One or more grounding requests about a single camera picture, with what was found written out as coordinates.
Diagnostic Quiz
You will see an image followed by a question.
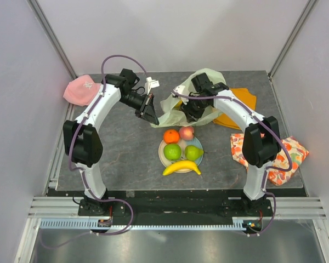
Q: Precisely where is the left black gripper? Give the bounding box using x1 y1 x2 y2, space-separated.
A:
119 91 159 126

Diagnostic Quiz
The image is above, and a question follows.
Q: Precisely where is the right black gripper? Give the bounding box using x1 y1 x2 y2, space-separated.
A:
179 94 209 123

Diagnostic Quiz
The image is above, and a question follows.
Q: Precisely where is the yellow fake lemon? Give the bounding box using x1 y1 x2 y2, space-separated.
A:
174 101 182 110

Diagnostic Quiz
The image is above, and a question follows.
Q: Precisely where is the light green plastic bag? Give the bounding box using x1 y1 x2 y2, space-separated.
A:
150 68 228 128

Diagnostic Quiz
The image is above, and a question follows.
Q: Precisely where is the pink fake peach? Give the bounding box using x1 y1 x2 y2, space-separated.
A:
179 126 195 141

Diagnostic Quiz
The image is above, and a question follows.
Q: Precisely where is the fake orange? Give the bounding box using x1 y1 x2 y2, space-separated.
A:
163 129 180 144

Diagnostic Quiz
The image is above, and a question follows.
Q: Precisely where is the green fake pear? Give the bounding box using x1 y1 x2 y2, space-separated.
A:
184 145 204 161

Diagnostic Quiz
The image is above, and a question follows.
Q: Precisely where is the green fake apple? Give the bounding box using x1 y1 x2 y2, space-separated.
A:
163 144 181 161

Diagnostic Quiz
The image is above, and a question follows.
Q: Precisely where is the yellow fake banana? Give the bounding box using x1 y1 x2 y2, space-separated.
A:
162 160 201 176

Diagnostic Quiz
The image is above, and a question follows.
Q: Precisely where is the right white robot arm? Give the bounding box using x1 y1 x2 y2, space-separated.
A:
173 73 281 216

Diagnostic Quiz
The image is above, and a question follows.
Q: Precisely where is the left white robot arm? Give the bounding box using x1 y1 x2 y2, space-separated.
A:
63 68 160 215

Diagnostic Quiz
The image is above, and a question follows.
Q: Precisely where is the orange folded cloth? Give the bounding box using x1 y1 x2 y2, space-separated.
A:
213 90 257 132

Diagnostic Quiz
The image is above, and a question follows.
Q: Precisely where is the cream and blue plate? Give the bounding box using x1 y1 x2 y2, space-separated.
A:
158 137 203 173

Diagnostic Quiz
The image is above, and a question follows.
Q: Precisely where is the pink cloth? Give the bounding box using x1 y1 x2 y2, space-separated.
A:
63 75 101 106

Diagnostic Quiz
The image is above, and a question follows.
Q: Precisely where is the floral patterned cloth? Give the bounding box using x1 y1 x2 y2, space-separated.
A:
230 133 309 186

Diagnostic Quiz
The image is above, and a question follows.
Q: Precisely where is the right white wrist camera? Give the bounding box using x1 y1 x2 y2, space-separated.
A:
173 85 190 96

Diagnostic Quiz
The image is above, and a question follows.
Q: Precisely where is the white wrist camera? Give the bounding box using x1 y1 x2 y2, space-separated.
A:
173 85 190 96
144 77 160 95

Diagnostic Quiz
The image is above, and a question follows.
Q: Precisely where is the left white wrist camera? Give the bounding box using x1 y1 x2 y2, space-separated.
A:
144 77 160 95

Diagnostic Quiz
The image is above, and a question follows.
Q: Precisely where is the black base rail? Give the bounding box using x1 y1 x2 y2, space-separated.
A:
72 188 277 220

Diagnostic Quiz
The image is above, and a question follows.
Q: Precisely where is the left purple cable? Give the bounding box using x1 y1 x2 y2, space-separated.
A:
38 54 154 249

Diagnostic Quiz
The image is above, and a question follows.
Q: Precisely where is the purple cable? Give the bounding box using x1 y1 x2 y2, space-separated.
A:
171 86 293 238
38 54 154 249

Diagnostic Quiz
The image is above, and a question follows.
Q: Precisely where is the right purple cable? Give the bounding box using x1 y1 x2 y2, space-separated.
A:
171 86 293 238

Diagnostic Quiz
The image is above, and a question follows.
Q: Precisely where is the white slotted cable duct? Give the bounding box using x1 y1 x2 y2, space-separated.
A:
39 218 261 231

